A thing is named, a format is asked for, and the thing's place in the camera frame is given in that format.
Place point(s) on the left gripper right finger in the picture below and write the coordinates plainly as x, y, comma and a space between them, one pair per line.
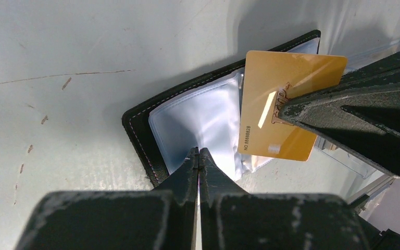
232, 218

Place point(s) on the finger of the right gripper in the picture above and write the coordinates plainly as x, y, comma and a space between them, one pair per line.
361, 115

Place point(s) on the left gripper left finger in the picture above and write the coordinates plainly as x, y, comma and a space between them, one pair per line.
162, 218

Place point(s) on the clear plastic card tray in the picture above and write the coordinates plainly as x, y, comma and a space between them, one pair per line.
334, 152

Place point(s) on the black card holder wallet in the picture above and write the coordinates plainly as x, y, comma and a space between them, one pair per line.
203, 112

